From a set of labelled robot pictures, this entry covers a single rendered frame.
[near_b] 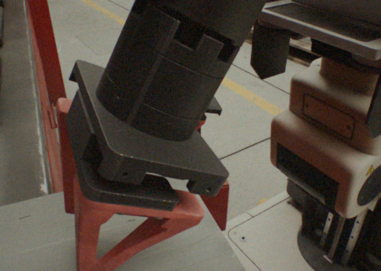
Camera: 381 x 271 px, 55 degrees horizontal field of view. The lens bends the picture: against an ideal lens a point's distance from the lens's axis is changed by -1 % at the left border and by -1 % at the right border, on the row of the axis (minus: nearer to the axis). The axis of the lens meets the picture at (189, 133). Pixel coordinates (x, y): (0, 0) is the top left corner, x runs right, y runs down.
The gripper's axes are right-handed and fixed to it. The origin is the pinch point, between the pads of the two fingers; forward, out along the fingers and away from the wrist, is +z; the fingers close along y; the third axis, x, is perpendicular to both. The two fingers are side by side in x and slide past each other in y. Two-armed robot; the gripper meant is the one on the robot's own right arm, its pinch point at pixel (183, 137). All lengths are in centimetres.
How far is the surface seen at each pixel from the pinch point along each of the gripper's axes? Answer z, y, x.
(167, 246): -19, 16, 44
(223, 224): 8.4, -6.4, 16.0
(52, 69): 65, 32, -166
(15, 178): -2.6, 29.5, 17.6
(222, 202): 2.7, -4.4, 15.9
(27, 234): -17, 26, 40
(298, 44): 31, -155, -200
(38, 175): -3.4, 26.4, 17.5
